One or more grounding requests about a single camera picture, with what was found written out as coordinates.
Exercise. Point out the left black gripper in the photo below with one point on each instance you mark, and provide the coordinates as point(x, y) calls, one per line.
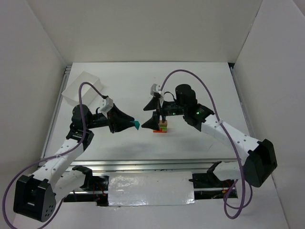
point(112, 121)

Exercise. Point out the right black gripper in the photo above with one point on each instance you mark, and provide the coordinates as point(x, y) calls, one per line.
point(158, 110)

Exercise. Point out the red rectangular wood block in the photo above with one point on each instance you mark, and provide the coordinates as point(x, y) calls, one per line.
point(160, 131)

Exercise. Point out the teal triangular wood block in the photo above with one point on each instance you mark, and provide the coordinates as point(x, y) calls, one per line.
point(136, 124)

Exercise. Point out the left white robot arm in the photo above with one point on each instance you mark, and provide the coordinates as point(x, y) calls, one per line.
point(36, 195)

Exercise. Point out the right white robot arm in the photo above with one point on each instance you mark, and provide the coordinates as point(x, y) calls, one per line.
point(256, 159)

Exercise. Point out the shiny white tape sheet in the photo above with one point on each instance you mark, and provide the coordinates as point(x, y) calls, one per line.
point(150, 189)

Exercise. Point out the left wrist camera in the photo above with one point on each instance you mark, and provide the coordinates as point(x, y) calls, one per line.
point(105, 106)

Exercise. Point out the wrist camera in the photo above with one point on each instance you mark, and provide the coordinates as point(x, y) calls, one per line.
point(156, 90)
point(105, 106)

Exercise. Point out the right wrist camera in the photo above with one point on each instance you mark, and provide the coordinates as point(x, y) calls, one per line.
point(156, 90)

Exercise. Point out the aluminium rail frame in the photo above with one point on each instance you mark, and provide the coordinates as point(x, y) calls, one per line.
point(182, 146)

